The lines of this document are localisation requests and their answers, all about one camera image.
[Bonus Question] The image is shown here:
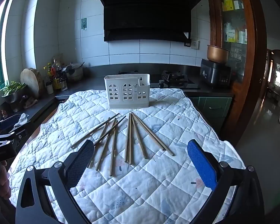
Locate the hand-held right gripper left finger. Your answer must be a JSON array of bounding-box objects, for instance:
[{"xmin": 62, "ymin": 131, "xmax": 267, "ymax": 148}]
[{"xmin": 15, "ymin": 139, "xmax": 94, "ymax": 224}]

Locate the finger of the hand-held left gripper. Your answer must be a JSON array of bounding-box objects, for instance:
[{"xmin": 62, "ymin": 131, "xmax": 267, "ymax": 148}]
[
  {"xmin": 0, "ymin": 114, "xmax": 22, "ymax": 131},
  {"xmin": 0, "ymin": 127, "xmax": 29, "ymax": 145}
]

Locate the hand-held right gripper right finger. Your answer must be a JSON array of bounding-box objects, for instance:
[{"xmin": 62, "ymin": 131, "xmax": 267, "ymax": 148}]
[{"xmin": 142, "ymin": 139, "xmax": 265, "ymax": 224}]

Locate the group of wooden chopsticks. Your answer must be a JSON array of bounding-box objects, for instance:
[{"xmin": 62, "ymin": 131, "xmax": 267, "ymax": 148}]
[{"xmin": 71, "ymin": 112, "xmax": 175, "ymax": 177}]

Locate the white plastic utensil holder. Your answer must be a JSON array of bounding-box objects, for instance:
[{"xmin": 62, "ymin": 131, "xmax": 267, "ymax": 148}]
[{"xmin": 104, "ymin": 74, "xmax": 151, "ymax": 109}]

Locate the person's left hand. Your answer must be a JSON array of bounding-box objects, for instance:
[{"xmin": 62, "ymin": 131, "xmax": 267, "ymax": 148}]
[{"xmin": 0, "ymin": 161, "xmax": 13, "ymax": 200}]

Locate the grey white rag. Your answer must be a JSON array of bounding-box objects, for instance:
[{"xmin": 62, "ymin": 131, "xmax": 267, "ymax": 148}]
[{"xmin": 13, "ymin": 113, "xmax": 29, "ymax": 128}]

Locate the metal bowl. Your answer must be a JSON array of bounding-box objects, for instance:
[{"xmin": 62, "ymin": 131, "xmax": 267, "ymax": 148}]
[{"xmin": 1, "ymin": 90, "xmax": 26, "ymax": 104}]

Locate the brown ginger root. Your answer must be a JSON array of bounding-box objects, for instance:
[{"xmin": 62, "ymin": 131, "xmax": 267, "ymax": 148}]
[{"xmin": 23, "ymin": 99, "xmax": 38, "ymax": 109}]

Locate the round wooden cutting board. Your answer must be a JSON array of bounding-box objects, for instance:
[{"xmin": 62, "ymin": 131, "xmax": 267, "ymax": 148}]
[{"xmin": 20, "ymin": 68, "xmax": 43, "ymax": 98}]

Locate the small white bottle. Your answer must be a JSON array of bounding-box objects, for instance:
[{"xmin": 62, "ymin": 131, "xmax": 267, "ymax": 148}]
[{"xmin": 45, "ymin": 80, "xmax": 54, "ymax": 95}]

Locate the green base cabinet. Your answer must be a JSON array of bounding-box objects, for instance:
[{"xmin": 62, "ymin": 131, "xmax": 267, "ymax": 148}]
[{"xmin": 189, "ymin": 97, "xmax": 232, "ymax": 131}]

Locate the white quilted mat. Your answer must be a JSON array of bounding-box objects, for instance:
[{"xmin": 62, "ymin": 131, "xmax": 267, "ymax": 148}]
[{"xmin": 8, "ymin": 87, "xmax": 246, "ymax": 224}]

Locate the yellow label oil bottle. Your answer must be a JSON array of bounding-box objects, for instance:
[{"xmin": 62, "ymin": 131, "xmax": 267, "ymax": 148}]
[{"xmin": 51, "ymin": 58, "xmax": 62, "ymax": 90}]

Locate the dark kitchen counter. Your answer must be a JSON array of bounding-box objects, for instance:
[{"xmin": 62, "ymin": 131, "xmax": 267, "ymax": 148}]
[{"xmin": 0, "ymin": 64, "xmax": 235, "ymax": 145}]

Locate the metal pressure cooker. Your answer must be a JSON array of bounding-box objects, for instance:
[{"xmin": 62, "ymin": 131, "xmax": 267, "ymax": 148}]
[{"xmin": 62, "ymin": 62, "xmax": 85, "ymax": 83}]

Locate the black gas stove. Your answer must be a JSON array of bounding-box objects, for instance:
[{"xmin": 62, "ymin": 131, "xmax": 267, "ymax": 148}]
[{"xmin": 118, "ymin": 70, "xmax": 201, "ymax": 89}]

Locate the black rice cooker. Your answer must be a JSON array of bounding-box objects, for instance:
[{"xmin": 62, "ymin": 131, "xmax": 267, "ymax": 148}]
[{"xmin": 199, "ymin": 59, "xmax": 232, "ymax": 87}]

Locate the copper inner pot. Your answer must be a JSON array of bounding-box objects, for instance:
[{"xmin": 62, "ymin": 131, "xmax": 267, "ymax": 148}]
[{"xmin": 206, "ymin": 44, "xmax": 229, "ymax": 63}]

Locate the wooden glass door cabinet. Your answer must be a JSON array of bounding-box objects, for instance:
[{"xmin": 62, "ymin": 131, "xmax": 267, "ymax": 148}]
[{"xmin": 205, "ymin": 0, "xmax": 269, "ymax": 145}]

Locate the black range hood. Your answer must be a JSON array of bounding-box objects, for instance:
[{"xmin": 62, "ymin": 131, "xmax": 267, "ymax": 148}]
[{"xmin": 96, "ymin": 0, "xmax": 203, "ymax": 43}]

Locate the yellow green box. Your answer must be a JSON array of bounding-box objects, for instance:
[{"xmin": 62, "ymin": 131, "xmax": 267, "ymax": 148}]
[{"xmin": 223, "ymin": 0, "xmax": 234, "ymax": 12}]

